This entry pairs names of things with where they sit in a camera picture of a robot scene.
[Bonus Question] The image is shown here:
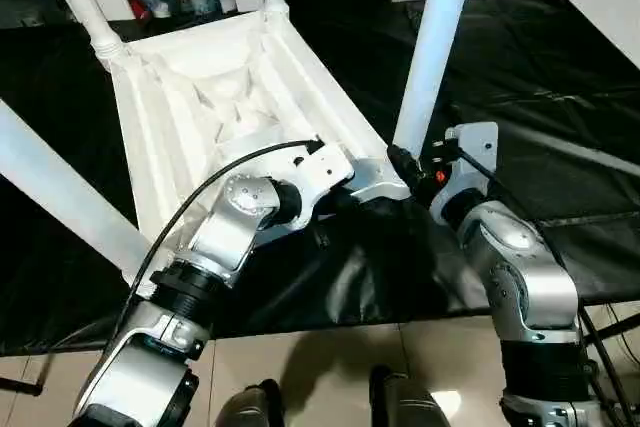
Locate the black padded work mat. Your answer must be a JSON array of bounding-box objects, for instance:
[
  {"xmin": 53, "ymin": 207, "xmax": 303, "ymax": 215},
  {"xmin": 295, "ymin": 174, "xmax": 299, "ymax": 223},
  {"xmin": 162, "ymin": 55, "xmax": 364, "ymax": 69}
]
[{"xmin": 0, "ymin": 0, "xmax": 640, "ymax": 358}]

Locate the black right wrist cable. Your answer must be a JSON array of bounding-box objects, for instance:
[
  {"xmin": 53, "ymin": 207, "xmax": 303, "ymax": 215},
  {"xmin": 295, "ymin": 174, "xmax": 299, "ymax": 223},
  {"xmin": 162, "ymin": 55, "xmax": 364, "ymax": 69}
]
[{"xmin": 449, "ymin": 144, "xmax": 640, "ymax": 427}]

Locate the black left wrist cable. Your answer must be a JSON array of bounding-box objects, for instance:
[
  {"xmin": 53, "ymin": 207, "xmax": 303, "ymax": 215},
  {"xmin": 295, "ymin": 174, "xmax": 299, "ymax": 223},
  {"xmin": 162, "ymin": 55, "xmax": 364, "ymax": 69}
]
[{"xmin": 102, "ymin": 134, "xmax": 324, "ymax": 348}]

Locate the white flat board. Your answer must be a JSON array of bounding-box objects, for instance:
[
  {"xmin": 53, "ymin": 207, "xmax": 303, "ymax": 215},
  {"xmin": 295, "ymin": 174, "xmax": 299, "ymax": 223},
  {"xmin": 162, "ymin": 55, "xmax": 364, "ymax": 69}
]
[{"xmin": 560, "ymin": 0, "xmax": 640, "ymax": 73}]

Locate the white plastic table top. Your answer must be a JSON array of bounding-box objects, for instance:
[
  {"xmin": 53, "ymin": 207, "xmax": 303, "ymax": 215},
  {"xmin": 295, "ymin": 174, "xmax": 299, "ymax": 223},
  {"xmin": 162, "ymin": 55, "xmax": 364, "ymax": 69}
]
[{"xmin": 102, "ymin": 9, "xmax": 431, "ymax": 298}]

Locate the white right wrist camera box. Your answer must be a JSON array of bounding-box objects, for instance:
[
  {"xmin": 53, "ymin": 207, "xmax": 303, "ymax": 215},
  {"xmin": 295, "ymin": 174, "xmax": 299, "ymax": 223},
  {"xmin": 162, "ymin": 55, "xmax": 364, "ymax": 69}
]
[{"xmin": 429, "ymin": 120, "xmax": 501, "ymax": 221}]

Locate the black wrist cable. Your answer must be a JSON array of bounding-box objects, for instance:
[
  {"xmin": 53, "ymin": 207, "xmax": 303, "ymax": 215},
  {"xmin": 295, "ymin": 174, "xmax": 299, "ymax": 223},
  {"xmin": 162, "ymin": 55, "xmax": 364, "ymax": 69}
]
[
  {"xmin": 449, "ymin": 144, "xmax": 640, "ymax": 427},
  {"xmin": 102, "ymin": 134, "xmax": 324, "ymax": 348}
]

